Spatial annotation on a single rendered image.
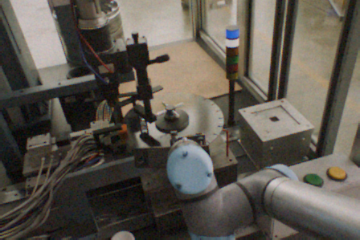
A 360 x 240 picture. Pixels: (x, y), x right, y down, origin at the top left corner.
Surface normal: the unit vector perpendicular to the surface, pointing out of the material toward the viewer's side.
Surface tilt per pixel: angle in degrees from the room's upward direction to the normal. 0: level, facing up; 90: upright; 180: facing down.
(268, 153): 90
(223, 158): 0
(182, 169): 56
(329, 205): 40
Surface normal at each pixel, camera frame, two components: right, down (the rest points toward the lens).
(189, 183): 0.04, 0.02
